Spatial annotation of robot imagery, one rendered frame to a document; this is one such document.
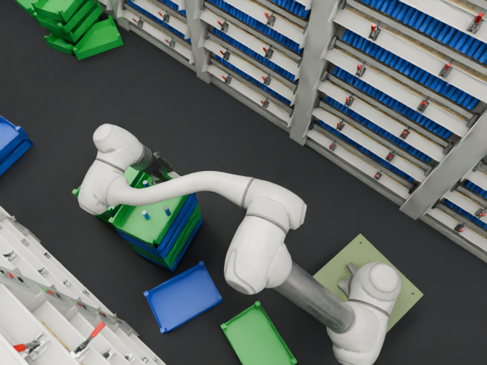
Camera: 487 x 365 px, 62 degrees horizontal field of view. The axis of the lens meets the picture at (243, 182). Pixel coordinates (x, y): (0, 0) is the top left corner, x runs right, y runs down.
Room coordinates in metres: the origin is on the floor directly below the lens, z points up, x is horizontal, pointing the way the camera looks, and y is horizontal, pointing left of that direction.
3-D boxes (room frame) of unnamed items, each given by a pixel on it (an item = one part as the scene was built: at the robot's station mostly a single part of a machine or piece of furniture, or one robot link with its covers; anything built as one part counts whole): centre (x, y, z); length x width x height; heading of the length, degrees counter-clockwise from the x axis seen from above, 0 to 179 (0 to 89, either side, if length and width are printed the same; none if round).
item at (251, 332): (0.13, -0.05, 0.04); 0.30 x 0.20 x 0.08; 31
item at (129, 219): (0.64, 0.37, 0.44); 0.30 x 0.20 x 0.08; 152
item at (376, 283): (0.30, -0.49, 0.39); 0.18 x 0.16 x 0.22; 154
